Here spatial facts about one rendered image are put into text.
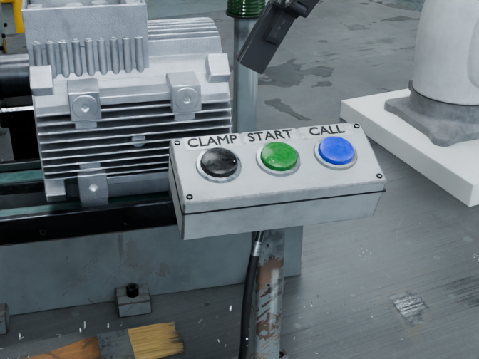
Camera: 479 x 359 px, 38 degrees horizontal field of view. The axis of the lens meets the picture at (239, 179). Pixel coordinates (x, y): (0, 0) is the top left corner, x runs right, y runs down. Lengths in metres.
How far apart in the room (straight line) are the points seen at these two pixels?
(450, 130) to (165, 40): 0.58
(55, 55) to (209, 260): 0.30
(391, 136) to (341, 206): 0.62
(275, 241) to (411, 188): 0.51
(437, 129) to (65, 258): 0.65
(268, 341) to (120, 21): 0.35
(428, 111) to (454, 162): 0.13
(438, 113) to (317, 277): 0.43
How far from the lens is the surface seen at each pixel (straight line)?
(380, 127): 1.22
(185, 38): 0.76
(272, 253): 0.63
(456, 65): 1.17
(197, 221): 0.56
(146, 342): 0.79
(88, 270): 0.83
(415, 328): 0.84
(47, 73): 0.72
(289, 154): 0.57
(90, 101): 0.70
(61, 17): 0.72
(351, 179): 0.58
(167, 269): 0.84
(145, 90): 0.72
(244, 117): 1.16
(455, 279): 0.92
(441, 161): 1.12
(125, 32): 0.73
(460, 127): 1.20
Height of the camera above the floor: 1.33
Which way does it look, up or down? 29 degrees down
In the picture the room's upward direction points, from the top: 1 degrees clockwise
